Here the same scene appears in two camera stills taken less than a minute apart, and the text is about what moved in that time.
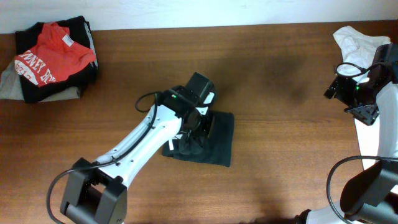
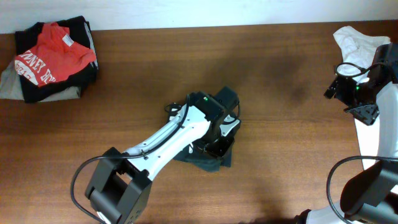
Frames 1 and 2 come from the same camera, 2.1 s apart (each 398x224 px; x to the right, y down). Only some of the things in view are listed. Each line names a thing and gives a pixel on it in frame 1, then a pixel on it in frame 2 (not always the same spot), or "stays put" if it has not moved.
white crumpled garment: x=358 y=49 stays put
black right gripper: x=367 y=115 stays put
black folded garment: x=80 y=32 stays put
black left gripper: x=206 y=127 to x=218 y=150
